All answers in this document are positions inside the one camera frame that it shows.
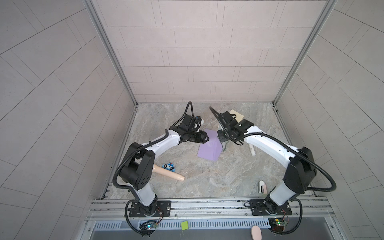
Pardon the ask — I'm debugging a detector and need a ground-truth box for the aluminium rail frame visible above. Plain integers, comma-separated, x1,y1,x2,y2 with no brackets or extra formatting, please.
85,196,335,221

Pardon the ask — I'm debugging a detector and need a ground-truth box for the purple paper sheet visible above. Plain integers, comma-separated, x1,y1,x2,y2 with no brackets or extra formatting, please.
197,129,223,162

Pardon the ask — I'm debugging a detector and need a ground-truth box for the blue toy car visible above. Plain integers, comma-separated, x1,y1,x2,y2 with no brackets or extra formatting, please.
163,163,175,172

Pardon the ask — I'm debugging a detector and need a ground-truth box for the pink oval eraser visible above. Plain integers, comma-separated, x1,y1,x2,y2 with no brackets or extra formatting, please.
251,226,262,240

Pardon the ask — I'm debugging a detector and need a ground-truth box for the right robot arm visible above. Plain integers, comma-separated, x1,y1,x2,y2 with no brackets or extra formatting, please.
210,107,337,215

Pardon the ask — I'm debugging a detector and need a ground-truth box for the circuit board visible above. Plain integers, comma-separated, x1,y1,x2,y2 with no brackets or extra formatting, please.
268,218,289,233
140,221,158,231

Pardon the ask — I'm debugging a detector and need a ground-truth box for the white pink stapler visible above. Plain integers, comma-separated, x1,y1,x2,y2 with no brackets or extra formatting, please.
259,180,268,195

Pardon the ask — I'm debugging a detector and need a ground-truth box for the white glue stick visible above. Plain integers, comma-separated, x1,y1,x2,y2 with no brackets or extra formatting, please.
249,144,256,156

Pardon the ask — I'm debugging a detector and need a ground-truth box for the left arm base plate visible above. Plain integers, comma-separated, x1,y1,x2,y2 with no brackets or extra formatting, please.
129,201,172,218

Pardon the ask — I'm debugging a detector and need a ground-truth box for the beige wooden rolling pin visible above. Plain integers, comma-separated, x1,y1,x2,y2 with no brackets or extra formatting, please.
153,165,185,181

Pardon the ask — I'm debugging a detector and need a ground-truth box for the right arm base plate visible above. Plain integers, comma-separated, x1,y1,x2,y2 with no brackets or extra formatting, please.
244,200,292,216

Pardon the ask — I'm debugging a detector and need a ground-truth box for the left circuit board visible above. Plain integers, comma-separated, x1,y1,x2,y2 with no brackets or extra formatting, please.
140,221,158,231

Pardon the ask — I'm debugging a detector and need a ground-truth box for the yellow envelope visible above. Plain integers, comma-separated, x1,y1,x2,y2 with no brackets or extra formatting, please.
230,110,244,123

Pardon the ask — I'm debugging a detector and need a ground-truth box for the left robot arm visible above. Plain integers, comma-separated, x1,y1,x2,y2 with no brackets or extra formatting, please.
112,115,209,216

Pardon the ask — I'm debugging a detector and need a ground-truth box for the floral green card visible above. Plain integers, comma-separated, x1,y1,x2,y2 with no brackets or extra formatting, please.
222,142,227,152

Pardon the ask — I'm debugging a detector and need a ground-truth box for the green sticky note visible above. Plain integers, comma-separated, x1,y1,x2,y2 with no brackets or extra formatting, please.
181,221,189,231

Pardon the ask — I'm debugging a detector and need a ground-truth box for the right circuit board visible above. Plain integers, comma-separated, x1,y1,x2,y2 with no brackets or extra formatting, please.
268,218,289,233

